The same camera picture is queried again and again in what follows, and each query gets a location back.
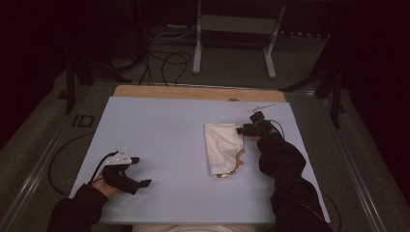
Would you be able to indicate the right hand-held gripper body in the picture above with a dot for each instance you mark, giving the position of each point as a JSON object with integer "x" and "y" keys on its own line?
{"x": 259, "y": 127}

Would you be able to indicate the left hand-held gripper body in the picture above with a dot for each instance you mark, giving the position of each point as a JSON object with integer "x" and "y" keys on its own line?
{"x": 119, "y": 177}

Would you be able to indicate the cream baby bodysuit brown trim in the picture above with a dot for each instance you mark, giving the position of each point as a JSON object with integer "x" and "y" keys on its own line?
{"x": 222, "y": 148}

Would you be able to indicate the person's right hand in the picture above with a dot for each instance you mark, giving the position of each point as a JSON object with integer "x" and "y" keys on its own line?
{"x": 255, "y": 138}

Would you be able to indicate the person's left hand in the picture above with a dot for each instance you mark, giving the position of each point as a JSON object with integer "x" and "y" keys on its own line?
{"x": 104, "y": 188}

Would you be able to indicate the light blue mat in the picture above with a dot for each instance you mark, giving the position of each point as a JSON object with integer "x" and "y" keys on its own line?
{"x": 167, "y": 129}

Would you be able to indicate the person's beige clothing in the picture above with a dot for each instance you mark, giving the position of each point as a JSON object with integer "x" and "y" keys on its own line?
{"x": 193, "y": 228}

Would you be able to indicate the black metal stand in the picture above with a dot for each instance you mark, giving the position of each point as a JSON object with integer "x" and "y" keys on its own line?
{"x": 336, "y": 96}
{"x": 70, "y": 87}

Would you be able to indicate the white metal stand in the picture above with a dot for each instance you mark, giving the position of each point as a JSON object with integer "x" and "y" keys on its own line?
{"x": 238, "y": 24}

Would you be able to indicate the black rectangular floor bracket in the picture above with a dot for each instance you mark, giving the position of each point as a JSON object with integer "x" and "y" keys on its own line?
{"x": 77, "y": 121}

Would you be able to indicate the metal frame rail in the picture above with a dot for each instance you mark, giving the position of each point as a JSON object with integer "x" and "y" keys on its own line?
{"x": 32, "y": 180}
{"x": 351, "y": 161}

